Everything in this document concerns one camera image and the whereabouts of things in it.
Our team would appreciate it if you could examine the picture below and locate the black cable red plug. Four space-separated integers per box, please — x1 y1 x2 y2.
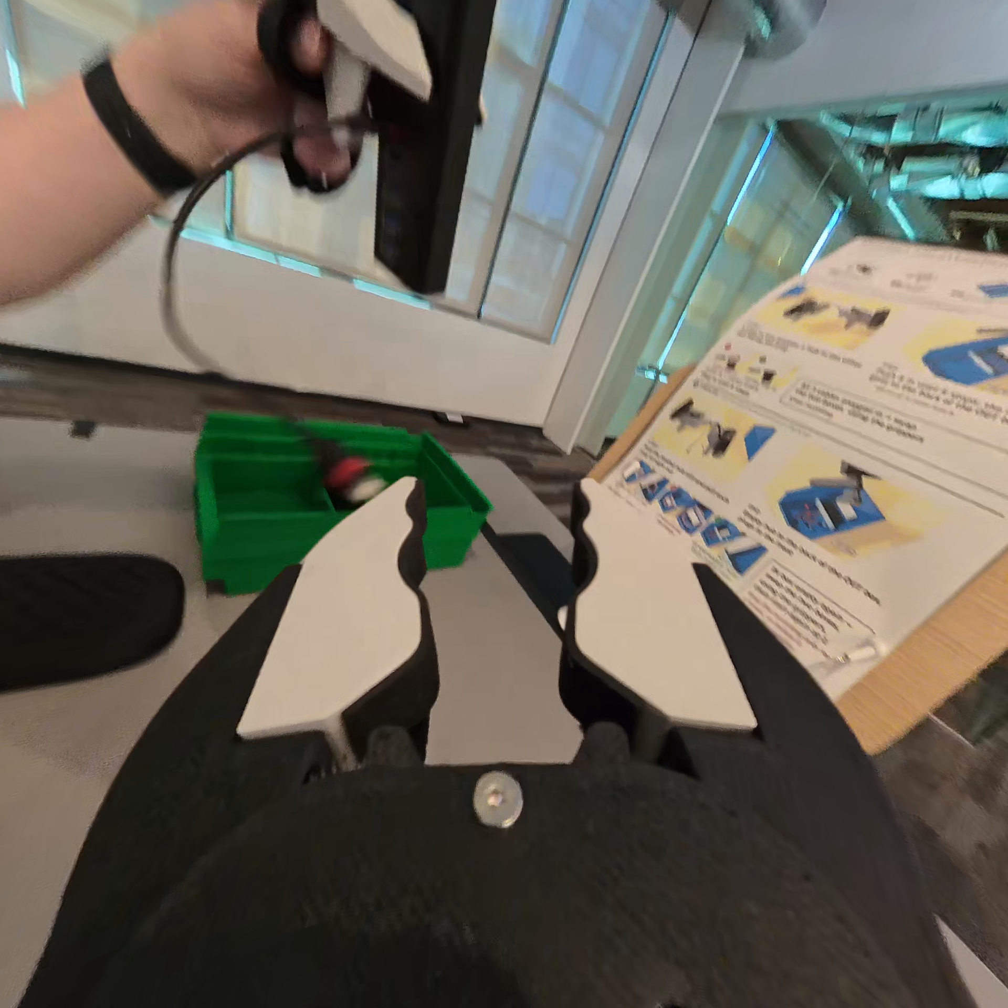
295 422 389 509

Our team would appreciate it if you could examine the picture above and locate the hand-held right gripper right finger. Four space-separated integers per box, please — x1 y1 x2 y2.
554 477 758 764

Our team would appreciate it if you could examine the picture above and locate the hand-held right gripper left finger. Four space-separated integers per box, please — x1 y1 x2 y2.
236 477 440 767

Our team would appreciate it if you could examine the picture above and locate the person's left forearm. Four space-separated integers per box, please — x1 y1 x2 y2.
0 75 170 309

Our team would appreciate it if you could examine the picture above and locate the black hub cable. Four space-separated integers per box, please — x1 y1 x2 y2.
159 130 363 377

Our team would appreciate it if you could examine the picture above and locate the black wrist watch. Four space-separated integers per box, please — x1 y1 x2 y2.
80 56 198 198

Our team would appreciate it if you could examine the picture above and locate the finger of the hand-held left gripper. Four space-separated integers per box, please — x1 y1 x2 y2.
314 0 434 102

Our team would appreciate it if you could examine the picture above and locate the person's left hand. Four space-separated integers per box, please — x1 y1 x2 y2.
114 0 351 184

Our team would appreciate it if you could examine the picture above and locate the round corrugated metal duct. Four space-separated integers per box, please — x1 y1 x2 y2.
661 0 828 57

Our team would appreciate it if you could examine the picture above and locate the instruction poster on wooden board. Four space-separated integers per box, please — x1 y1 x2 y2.
587 366 1008 758

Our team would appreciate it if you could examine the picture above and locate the large glass window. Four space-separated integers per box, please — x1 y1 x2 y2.
228 0 678 344

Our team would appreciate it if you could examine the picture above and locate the black padded armrest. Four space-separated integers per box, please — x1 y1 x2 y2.
0 551 186 694

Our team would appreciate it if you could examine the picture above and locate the green plastic bin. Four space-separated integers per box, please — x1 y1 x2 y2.
193 410 493 596

